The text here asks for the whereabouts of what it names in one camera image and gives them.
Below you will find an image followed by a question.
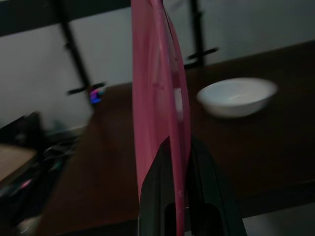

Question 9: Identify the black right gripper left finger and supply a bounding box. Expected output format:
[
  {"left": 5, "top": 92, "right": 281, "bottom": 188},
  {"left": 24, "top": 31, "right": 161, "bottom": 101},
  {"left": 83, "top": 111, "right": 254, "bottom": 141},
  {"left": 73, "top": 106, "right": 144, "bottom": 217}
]
[{"left": 138, "top": 135, "right": 183, "bottom": 236}]

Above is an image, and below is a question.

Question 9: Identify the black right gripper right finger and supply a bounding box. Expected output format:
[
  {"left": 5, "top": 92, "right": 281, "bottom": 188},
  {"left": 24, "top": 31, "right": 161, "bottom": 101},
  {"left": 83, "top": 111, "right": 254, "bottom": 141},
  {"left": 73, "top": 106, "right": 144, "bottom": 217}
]
[{"left": 184, "top": 134, "right": 247, "bottom": 236}]

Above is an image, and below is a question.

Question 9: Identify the pink plate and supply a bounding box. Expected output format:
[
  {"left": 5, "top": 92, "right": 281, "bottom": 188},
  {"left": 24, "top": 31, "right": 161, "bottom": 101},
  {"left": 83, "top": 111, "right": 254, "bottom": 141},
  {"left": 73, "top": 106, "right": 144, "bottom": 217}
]
[{"left": 130, "top": 0, "right": 192, "bottom": 233}]

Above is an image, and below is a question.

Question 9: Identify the white bowl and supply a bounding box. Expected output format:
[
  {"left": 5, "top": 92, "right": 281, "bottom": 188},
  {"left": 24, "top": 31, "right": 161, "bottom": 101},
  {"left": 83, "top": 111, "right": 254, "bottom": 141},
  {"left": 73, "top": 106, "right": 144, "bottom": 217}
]
[{"left": 196, "top": 77, "right": 279, "bottom": 119}]

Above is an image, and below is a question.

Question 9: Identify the purple and blue small object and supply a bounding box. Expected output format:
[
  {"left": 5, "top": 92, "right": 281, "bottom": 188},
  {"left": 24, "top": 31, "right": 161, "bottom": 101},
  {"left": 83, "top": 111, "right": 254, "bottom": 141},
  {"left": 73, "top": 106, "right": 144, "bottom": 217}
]
[{"left": 89, "top": 88, "right": 105, "bottom": 105}]

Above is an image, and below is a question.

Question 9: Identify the black cluttered equipment pile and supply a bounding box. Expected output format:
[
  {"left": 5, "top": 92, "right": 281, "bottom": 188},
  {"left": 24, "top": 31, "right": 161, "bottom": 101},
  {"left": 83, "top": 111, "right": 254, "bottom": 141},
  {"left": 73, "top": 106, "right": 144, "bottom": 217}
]
[{"left": 0, "top": 112, "right": 82, "bottom": 222}]

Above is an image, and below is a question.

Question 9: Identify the light wooden board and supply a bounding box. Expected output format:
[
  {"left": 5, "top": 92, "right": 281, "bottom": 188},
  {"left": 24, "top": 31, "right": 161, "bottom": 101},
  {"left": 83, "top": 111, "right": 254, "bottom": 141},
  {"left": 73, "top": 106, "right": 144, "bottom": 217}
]
[{"left": 0, "top": 143, "right": 38, "bottom": 184}]

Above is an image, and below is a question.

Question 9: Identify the black metal stand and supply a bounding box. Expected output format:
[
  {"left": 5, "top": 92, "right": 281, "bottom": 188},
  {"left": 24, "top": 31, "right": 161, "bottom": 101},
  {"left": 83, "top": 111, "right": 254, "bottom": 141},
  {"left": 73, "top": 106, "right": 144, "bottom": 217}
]
[
  {"left": 53, "top": 0, "right": 107, "bottom": 109},
  {"left": 184, "top": 0, "right": 220, "bottom": 68}
]

